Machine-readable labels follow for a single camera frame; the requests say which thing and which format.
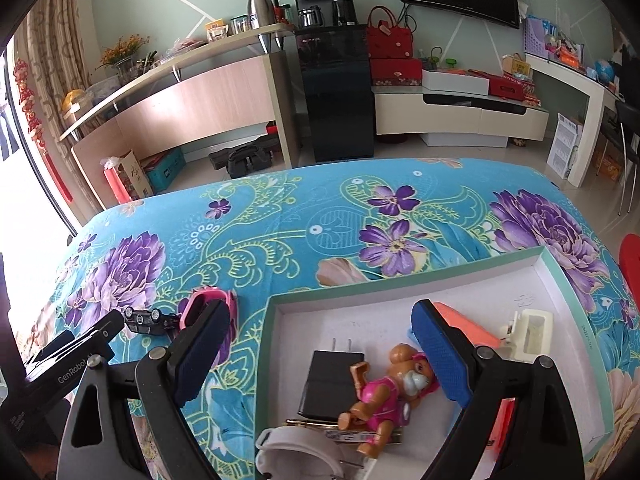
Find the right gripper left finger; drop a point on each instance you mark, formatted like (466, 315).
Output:
(99, 441)

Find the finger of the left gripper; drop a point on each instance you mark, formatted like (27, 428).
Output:
(67, 365)
(59, 342)

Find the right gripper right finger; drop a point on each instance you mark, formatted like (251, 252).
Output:
(542, 440)

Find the black toy car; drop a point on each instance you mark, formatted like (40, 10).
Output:
(152, 322)

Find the pink smart watch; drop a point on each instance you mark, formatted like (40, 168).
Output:
(224, 324)

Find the cream plastic hair claw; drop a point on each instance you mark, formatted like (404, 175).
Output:
(527, 336)

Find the white smart watch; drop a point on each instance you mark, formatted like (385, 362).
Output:
(289, 452)

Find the black power adapter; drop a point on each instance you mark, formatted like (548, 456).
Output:
(329, 389)

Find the brown pink puppy toy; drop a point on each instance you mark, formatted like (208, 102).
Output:
(386, 403)

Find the patterned white rectangular block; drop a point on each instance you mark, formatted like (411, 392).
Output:
(352, 435)

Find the blue orange toy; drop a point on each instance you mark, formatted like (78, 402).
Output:
(501, 426)
(474, 332)

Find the white power adapter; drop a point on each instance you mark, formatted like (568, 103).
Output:
(358, 470)

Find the red paper bag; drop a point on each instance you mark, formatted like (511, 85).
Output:
(115, 178)

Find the teal cardboard box tray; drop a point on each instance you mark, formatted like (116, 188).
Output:
(372, 317)

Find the floral blue tablecloth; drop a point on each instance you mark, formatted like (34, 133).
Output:
(328, 225)

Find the red plastic stool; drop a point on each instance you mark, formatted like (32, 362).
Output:
(630, 264)

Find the black bag on floor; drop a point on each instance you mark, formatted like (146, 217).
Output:
(246, 158)

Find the orange flower vase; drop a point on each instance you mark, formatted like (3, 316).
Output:
(121, 56)

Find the wooden bar counter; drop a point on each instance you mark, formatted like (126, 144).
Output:
(228, 84)

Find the black chair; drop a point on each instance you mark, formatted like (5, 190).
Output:
(625, 137)

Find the white tv cabinet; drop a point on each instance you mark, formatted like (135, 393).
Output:
(456, 119)

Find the white desk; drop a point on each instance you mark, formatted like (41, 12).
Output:
(580, 97)

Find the black water dispenser cabinet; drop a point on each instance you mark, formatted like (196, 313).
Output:
(334, 63)

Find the red gift box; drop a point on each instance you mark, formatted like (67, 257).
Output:
(396, 71)

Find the steel thermos jug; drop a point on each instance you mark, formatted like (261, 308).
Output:
(262, 13)

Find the white flat box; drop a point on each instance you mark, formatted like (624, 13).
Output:
(454, 82)

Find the red handbag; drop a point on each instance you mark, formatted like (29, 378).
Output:
(387, 38)

